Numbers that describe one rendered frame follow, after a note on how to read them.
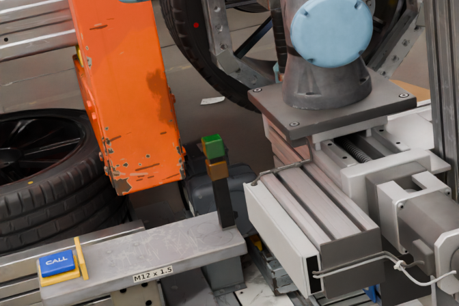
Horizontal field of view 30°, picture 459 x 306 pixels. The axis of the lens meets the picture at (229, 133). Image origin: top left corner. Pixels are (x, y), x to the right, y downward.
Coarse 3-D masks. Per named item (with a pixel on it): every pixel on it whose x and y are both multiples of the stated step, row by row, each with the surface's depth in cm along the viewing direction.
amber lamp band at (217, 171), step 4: (224, 160) 179; (208, 164) 178; (212, 164) 178; (216, 164) 178; (220, 164) 178; (224, 164) 178; (208, 168) 178; (212, 168) 178; (216, 168) 178; (220, 168) 178; (224, 168) 178; (208, 172) 180; (212, 172) 178; (216, 172) 178; (220, 172) 178; (224, 172) 179; (228, 172) 179; (212, 176) 178; (216, 176) 179; (220, 176) 179; (224, 176) 179; (228, 176) 179; (212, 180) 179; (216, 180) 179
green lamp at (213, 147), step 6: (204, 138) 178; (210, 138) 177; (216, 138) 177; (204, 144) 176; (210, 144) 176; (216, 144) 176; (222, 144) 176; (204, 150) 178; (210, 150) 176; (216, 150) 177; (222, 150) 177; (210, 156) 177; (216, 156) 177
